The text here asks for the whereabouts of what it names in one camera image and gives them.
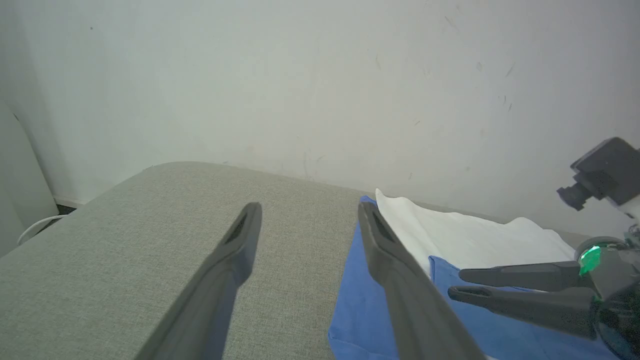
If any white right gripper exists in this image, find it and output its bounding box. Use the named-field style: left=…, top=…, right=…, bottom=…
left=447, top=234, right=640, bottom=360

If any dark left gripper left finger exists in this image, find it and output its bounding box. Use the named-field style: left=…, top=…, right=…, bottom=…
left=134, top=201, right=264, bottom=360

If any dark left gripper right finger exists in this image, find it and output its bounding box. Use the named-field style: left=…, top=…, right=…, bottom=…
left=357, top=201, right=487, bottom=360

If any blue and white shirt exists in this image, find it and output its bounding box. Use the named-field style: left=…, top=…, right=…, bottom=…
left=328, top=188, right=623, bottom=360

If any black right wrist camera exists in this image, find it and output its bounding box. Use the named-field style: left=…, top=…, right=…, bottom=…
left=556, top=137, right=640, bottom=212

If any white power cable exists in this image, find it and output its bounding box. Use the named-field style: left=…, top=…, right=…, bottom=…
left=17, top=214, right=68, bottom=247

